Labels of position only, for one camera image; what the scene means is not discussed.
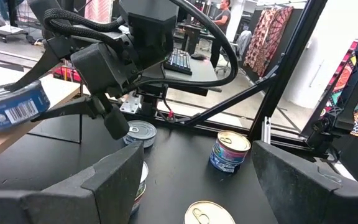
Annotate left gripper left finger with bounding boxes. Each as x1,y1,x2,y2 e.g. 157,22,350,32
0,141,145,224

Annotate black computer mouse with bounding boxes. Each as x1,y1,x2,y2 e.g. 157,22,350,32
190,52,208,62

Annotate silver aluminium post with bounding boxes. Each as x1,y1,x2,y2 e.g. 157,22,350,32
261,116,272,144

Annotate black background desk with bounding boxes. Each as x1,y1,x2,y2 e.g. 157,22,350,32
0,0,29,43

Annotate metal mounting plate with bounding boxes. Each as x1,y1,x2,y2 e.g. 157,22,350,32
119,93,144,114

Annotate grey office chair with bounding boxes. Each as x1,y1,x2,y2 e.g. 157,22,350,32
216,29,245,75

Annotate pink cloth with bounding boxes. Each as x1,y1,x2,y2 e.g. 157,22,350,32
84,0,114,24

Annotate black table mat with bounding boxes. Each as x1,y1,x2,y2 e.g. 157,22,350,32
0,113,323,224

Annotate silver can dark blue label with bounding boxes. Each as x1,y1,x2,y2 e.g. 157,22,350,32
122,119,158,149
0,80,51,134

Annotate red tool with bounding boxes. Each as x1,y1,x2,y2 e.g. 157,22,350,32
52,67,82,83

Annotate red patterned cloth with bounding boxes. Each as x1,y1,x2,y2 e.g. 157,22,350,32
243,6,294,78

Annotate black keyboard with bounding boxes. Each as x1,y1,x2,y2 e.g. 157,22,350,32
163,48,194,76

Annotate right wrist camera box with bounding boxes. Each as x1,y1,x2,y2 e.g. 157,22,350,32
70,42,140,98

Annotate black aluminium table frame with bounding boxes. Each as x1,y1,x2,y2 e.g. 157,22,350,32
116,0,329,150

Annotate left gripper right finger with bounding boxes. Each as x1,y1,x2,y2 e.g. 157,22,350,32
252,139,358,224

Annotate silver can green white label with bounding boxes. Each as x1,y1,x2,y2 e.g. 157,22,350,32
130,160,150,216

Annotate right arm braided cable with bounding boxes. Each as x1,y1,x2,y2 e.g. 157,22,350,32
44,8,127,55

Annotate wooden shelf black legs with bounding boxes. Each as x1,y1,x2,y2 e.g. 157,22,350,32
0,60,83,170

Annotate grey desk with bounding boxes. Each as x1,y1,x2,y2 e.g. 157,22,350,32
141,46,220,86

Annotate black rig bracket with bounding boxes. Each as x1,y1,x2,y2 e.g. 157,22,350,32
301,29,358,153

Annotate person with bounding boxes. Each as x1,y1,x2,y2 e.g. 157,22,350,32
213,0,232,35

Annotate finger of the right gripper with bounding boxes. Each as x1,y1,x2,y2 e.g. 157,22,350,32
4,45,71,93
30,95,106,123

